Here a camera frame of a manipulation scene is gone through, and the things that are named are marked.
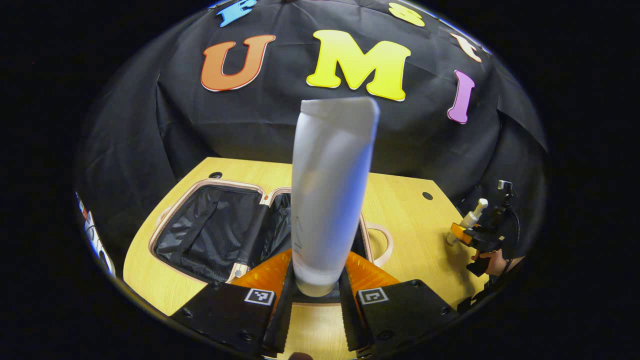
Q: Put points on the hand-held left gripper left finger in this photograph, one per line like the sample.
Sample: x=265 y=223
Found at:
x=282 y=315

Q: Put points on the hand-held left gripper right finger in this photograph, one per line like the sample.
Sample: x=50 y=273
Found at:
x=350 y=320

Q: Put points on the black backdrop cloth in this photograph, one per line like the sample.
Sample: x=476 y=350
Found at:
x=250 y=125

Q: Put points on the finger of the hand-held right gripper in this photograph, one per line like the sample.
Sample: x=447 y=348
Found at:
x=460 y=234

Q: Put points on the white squeeze tube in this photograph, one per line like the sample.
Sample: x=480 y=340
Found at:
x=330 y=200

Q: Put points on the pink suitcase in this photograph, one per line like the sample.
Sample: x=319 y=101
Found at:
x=210 y=230

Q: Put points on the white pump bottle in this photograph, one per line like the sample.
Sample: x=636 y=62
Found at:
x=470 y=217

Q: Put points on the computer monitor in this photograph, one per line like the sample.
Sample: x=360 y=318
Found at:
x=95 y=235

